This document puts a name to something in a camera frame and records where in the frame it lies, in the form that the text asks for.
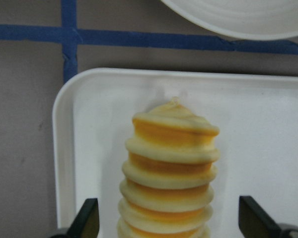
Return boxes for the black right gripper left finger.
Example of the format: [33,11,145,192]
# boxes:
[49,198,100,238]

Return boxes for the cream plate under lemon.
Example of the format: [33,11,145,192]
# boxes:
[163,0,298,41]

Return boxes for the white rectangular tray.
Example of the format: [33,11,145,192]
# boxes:
[53,68,298,238]

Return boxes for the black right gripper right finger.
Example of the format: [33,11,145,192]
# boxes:
[238,196,298,238]

